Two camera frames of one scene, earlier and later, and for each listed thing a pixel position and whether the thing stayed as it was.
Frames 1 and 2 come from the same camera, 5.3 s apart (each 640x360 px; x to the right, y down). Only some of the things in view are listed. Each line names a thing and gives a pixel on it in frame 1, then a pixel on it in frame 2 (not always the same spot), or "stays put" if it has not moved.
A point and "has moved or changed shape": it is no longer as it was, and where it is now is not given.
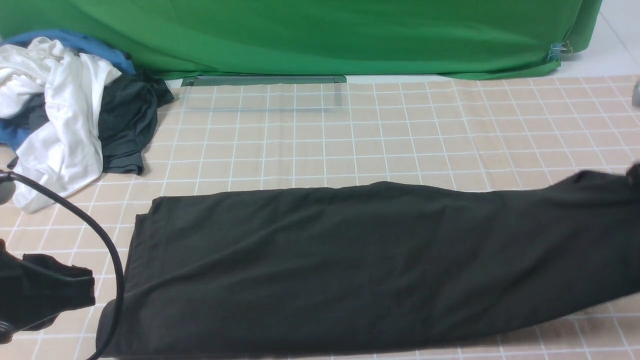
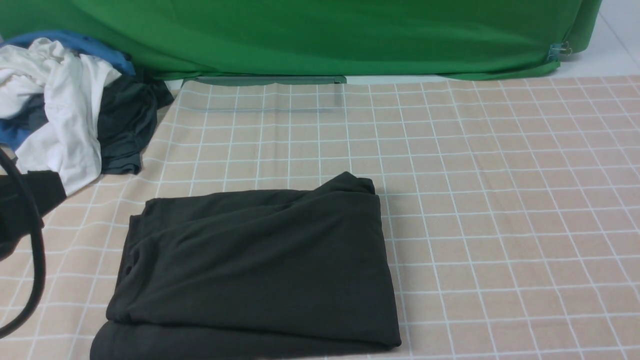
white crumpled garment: [65, 149] stays put
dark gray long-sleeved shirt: [372, 270] has moved or changed shape
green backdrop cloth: [495, 39] stays put
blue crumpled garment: [12, 130] stays put
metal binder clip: [557, 49] stays put
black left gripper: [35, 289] → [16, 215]
